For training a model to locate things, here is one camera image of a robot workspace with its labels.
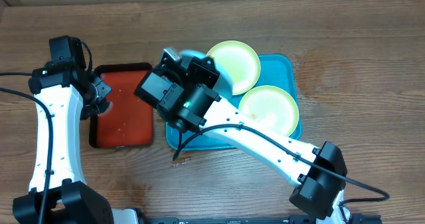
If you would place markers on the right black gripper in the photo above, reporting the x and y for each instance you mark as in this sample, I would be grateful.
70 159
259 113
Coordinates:
200 76

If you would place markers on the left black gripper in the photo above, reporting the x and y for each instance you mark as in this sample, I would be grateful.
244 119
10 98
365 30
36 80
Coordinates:
101 86

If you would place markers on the green plate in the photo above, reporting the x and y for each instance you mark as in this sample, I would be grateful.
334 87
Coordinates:
272 107
240 62

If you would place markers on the light blue plate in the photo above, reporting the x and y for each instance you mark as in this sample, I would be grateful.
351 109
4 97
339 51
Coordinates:
224 84

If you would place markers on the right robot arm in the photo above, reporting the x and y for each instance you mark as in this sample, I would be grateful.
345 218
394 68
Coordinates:
181 89

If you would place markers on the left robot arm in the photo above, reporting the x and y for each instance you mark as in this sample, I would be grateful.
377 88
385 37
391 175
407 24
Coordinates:
66 92

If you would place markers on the red and black tray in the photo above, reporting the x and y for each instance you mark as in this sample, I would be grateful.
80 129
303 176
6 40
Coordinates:
128 122

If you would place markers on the blue plastic tray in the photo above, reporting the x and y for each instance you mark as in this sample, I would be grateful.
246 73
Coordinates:
276 70

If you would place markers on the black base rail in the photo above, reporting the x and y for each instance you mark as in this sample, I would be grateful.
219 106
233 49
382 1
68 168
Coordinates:
292 219

